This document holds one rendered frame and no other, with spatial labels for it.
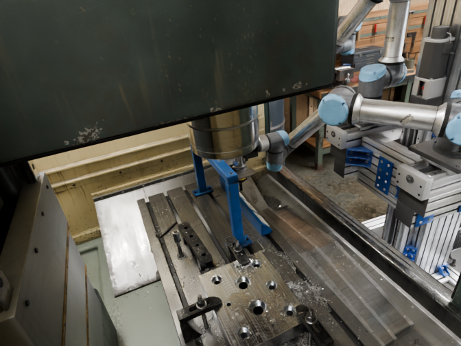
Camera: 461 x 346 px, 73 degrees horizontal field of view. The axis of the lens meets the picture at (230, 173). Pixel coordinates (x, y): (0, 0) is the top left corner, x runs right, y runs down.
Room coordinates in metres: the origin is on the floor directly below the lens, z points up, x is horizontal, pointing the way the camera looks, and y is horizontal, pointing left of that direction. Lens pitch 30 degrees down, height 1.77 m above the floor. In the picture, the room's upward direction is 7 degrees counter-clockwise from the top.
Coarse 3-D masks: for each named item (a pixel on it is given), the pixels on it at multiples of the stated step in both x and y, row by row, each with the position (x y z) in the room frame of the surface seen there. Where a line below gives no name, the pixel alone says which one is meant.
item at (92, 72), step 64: (0, 0) 0.44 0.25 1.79; (64, 0) 0.46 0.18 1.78; (128, 0) 0.49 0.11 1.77; (192, 0) 0.52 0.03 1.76; (256, 0) 0.55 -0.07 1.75; (320, 0) 0.60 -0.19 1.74; (0, 64) 0.43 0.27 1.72; (64, 64) 0.45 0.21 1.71; (128, 64) 0.48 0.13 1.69; (192, 64) 0.51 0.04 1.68; (256, 64) 0.55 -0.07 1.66; (320, 64) 0.60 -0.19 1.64; (0, 128) 0.41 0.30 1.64; (64, 128) 0.44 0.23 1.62; (128, 128) 0.47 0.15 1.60
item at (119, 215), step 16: (176, 176) 1.61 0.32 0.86; (192, 176) 1.61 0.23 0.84; (208, 176) 1.62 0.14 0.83; (112, 192) 1.48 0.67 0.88; (128, 192) 1.50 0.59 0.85; (144, 192) 1.51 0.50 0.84; (160, 192) 1.51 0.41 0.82; (256, 192) 1.51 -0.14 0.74; (96, 208) 1.41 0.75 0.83; (112, 208) 1.41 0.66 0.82; (128, 208) 1.41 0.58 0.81; (112, 224) 1.32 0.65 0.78; (128, 224) 1.32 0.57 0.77; (112, 240) 1.23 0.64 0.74; (128, 240) 1.23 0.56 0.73; (144, 240) 1.23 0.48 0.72; (112, 256) 1.15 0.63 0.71; (128, 256) 1.15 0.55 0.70; (144, 256) 1.15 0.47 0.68; (112, 272) 1.08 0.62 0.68; (128, 272) 1.08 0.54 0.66; (144, 272) 1.08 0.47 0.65; (128, 288) 1.01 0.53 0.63
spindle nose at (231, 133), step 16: (240, 112) 0.59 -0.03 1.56; (256, 112) 0.63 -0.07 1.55; (192, 128) 0.61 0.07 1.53; (208, 128) 0.59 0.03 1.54; (224, 128) 0.58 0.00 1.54; (240, 128) 0.59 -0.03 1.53; (256, 128) 0.62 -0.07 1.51; (192, 144) 0.62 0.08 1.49; (208, 144) 0.59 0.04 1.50; (224, 144) 0.58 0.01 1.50; (240, 144) 0.59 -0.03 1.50; (256, 144) 0.62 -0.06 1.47
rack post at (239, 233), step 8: (232, 184) 0.91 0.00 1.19; (232, 192) 0.91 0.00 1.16; (232, 200) 0.91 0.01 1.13; (232, 208) 0.91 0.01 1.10; (240, 208) 0.92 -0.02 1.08; (232, 216) 0.91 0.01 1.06; (240, 216) 0.92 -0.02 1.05; (232, 224) 0.92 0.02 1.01; (240, 224) 0.92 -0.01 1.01; (232, 232) 0.93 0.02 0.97; (240, 232) 0.92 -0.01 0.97; (240, 240) 0.92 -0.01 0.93; (248, 240) 0.93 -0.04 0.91
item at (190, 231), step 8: (184, 224) 1.01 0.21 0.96; (184, 232) 0.96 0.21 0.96; (192, 232) 0.96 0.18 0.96; (184, 240) 0.96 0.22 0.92; (192, 240) 0.91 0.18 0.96; (200, 240) 0.91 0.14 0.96; (192, 248) 0.87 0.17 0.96; (200, 248) 0.86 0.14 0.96; (200, 256) 0.82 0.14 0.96; (208, 256) 0.82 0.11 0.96; (200, 264) 0.81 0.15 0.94; (208, 264) 0.79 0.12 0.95
